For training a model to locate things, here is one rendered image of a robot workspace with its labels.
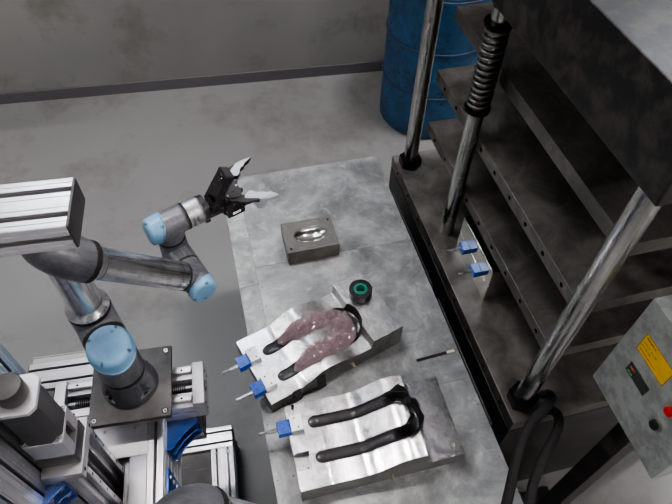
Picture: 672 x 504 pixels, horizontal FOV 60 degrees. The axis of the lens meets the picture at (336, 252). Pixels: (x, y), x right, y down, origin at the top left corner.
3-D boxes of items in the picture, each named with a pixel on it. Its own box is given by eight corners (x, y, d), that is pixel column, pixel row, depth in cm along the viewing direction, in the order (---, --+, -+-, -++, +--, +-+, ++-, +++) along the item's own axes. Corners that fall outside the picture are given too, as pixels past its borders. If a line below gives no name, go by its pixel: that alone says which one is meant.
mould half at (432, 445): (302, 501, 170) (300, 487, 160) (285, 418, 186) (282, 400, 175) (461, 460, 178) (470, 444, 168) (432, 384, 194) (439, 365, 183)
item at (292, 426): (261, 445, 174) (259, 439, 169) (258, 430, 177) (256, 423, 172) (304, 435, 176) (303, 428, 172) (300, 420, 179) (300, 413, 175)
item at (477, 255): (482, 300, 217) (493, 273, 203) (456, 245, 233) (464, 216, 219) (602, 275, 225) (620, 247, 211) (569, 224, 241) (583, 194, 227)
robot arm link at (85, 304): (91, 362, 159) (6, 234, 116) (72, 324, 167) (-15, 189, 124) (133, 340, 164) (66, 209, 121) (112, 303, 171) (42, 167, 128)
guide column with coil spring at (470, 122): (430, 284, 262) (498, 11, 160) (426, 274, 265) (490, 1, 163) (441, 282, 263) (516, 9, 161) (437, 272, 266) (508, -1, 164)
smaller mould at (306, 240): (288, 264, 224) (287, 253, 218) (281, 235, 233) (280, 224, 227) (339, 255, 227) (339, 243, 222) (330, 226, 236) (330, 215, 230)
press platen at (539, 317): (546, 359, 179) (551, 351, 175) (426, 131, 245) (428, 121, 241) (752, 312, 191) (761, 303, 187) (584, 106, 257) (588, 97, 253)
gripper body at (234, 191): (234, 191, 166) (195, 209, 161) (232, 172, 158) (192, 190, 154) (247, 210, 163) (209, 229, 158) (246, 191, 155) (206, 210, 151)
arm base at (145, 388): (102, 413, 161) (90, 398, 153) (105, 364, 170) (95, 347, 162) (157, 404, 163) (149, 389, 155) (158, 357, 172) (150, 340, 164)
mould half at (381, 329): (272, 412, 187) (270, 397, 178) (237, 350, 201) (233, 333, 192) (399, 342, 204) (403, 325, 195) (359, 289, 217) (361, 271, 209)
